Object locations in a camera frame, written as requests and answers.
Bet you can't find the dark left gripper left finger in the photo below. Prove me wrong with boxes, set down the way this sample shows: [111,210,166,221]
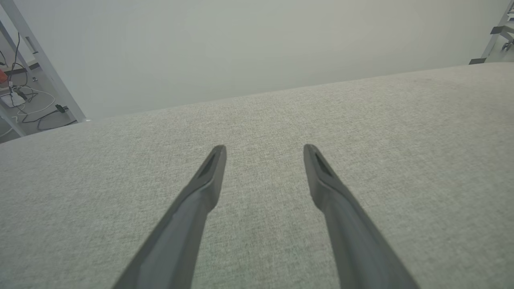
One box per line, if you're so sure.
[112,144,228,289]

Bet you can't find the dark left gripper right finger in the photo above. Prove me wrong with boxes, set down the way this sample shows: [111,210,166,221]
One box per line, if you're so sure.
[303,144,420,289]

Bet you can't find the white power strip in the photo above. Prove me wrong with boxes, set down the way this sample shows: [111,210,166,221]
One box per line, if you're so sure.
[0,89,28,108]

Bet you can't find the black floor cable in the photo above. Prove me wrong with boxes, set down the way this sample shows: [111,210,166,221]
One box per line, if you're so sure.
[22,104,78,131]

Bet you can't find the white floor cable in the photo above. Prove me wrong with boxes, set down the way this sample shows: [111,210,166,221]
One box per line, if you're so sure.
[0,85,56,138]

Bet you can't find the grey metal rack frame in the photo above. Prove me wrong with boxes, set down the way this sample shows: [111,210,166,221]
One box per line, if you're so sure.
[469,0,514,65]

